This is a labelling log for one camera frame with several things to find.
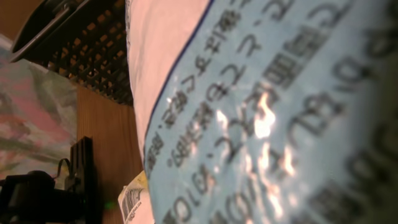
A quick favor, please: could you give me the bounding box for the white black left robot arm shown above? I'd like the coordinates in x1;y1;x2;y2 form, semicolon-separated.
1;136;102;224

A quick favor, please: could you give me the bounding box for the dark grey plastic basket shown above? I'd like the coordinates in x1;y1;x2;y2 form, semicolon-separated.
10;0;133;106

